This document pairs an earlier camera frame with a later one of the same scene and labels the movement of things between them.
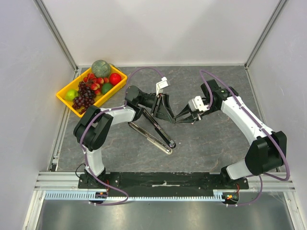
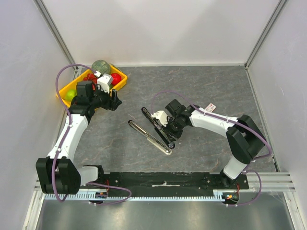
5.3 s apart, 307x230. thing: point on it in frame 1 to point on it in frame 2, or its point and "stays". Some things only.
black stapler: [170, 142] stays
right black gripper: [195, 115] to [171, 132]
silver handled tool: [150, 138] stays
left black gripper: [156, 107] to [112, 102]
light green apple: [70, 94] stays
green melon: [100, 68] stays
